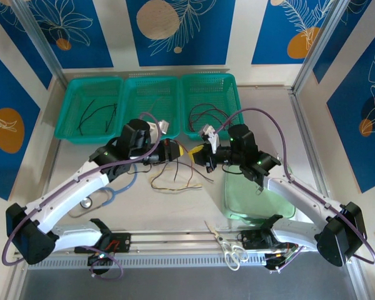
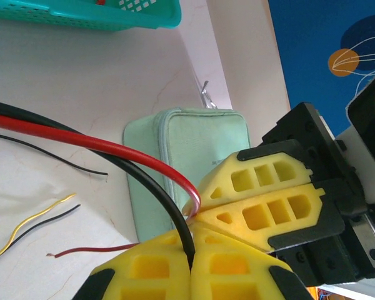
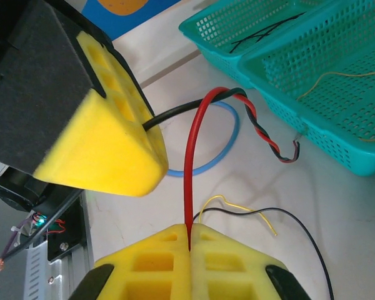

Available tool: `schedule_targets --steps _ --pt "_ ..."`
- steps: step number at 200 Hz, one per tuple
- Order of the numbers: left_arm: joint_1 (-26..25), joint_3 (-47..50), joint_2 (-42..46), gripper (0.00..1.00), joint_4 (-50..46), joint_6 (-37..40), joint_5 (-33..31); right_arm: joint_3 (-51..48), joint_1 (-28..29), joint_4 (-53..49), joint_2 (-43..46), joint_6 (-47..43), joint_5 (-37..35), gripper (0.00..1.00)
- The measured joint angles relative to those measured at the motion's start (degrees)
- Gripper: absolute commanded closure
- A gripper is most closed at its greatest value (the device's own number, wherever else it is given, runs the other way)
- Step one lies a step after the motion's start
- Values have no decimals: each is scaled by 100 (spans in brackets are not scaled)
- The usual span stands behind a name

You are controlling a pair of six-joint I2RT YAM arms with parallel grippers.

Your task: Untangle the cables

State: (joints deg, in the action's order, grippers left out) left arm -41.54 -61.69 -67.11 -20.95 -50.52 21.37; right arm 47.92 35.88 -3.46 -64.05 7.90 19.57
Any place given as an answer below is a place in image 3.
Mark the blue stethoscope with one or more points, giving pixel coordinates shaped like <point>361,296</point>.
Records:
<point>237,125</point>

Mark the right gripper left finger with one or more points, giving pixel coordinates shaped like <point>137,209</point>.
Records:
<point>150,275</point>

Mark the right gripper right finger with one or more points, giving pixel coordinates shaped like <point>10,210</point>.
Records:
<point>231,275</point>

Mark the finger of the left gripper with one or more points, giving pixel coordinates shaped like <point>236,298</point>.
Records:
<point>81,140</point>
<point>122,62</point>

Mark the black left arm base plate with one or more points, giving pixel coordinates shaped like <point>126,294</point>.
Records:
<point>68,237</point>

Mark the teal plastic mesh basket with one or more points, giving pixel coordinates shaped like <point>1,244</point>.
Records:
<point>368,165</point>
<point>218,59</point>

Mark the black controller board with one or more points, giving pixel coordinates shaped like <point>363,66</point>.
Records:
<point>39,220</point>

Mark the aluminium front rail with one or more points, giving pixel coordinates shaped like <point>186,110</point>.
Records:
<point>72,275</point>

